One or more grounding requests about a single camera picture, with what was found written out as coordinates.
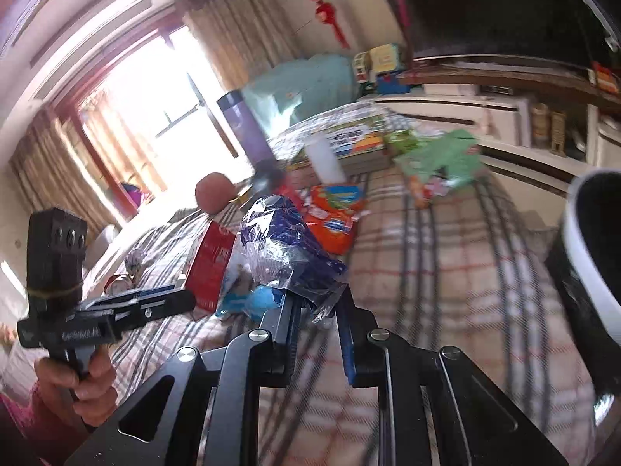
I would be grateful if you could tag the green snack wrapper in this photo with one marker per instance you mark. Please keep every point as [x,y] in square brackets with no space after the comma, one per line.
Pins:
[403,141]

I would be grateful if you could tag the black white trash bin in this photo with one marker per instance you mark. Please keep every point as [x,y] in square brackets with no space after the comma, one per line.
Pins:
[584,264]

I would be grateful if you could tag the large black television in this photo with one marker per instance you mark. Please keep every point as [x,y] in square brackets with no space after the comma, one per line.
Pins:
[576,32]

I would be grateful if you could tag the white foam block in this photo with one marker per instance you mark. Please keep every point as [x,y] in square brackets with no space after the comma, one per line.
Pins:
[323,160]

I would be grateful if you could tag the teal floral covered furniture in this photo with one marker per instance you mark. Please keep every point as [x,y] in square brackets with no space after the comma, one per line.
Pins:
[294,91]

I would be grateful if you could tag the red peach fruit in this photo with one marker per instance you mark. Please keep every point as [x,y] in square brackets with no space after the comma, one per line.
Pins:
[213,192]

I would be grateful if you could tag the red snack bag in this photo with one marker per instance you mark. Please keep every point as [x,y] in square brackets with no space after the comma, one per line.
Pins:
[205,275]

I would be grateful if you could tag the white tv cabinet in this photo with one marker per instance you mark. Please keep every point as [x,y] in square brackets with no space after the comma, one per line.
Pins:
[503,127]

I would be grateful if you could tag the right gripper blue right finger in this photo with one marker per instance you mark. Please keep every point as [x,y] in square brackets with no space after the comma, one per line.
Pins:
[363,361]

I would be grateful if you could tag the person's left hand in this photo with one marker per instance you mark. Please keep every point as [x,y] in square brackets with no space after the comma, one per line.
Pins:
[90,399]

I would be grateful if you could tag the plaid checkered blanket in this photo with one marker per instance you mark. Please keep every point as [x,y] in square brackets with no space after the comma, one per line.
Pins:
[467,271]

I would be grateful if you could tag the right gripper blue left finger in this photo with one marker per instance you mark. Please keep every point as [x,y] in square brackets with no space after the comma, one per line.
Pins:
[277,364]

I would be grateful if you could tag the yellow toy telephone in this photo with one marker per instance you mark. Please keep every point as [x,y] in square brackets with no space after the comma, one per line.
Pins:
[386,58]

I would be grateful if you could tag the orange Ovaltine snack bag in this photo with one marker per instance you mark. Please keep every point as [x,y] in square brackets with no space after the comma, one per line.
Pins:
[332,215]

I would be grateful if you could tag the blue foil snack wrapper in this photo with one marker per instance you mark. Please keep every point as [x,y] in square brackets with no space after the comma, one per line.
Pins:
[282,253]

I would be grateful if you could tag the crushed red soda can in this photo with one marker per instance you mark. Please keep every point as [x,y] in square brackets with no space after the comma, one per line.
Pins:
[117,284]

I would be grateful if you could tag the beige window curtain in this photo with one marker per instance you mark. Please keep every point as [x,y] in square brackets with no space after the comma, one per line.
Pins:
[242,39]

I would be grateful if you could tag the children's picture book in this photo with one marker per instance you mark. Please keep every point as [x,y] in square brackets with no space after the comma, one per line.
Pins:
[359,145]

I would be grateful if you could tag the teal plastic wrapper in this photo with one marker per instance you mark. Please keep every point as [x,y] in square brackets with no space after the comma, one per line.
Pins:
[253,304]

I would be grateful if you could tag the green drink carton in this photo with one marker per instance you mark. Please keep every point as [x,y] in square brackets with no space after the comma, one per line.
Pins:
[438,166]

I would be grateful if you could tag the purple thermos bottle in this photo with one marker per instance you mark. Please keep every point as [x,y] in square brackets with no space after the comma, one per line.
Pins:
[245,127]

